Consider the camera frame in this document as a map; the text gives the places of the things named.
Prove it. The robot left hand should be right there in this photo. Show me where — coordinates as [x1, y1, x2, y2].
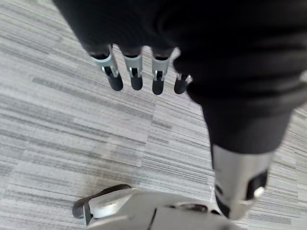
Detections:
[52, 0, 307, 220]

